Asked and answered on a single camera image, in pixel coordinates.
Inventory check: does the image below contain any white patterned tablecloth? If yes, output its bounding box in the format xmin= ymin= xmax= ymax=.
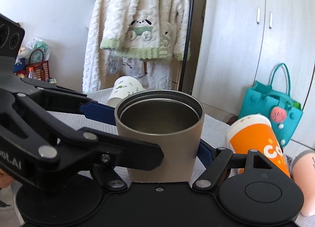
xmin=9 ymin=86 xmax=311 ymax=227

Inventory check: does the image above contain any pink bottle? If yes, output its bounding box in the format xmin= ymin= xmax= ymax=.
xmin=292 ymin=150 xmax=315 ymax=216

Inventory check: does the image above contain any white fluffy robe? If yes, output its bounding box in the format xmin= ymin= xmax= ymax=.
xmin=82 ymin=0 xmax=110 ymax=94

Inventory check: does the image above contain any red basket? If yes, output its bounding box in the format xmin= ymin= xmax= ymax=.
xmin=26 ymin=49 xmax=50 ymax=81

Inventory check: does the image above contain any beige metal tumbler cup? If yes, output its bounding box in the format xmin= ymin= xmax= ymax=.
xmin=114 ymin=90 xmax=205 ymax=183

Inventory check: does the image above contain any person's left hand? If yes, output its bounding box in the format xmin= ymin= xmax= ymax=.
xmin=0 ymin=169 xmax=14 ymax=189

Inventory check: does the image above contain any white green-trim fluffy pajama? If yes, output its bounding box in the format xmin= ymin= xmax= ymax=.
xmin=100 ymin=0 xmax=190 ymax=89

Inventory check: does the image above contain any teal felt handbag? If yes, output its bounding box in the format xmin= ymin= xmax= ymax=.
xmin=239 ymin=63 xmax=303 ymax=148

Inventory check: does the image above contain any clear plastic water bottle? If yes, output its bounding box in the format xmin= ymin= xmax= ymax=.
xmin=28 ymin=67 xmax=36 ymax=79

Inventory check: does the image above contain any white green-print paper cup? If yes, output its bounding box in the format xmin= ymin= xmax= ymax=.
xmin=106 ymin=76 xmax=145 ymax=107

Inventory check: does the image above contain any orange white paper cup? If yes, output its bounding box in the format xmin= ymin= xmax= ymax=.
xmin=226 ymin=114 xmax=290 ymax=176

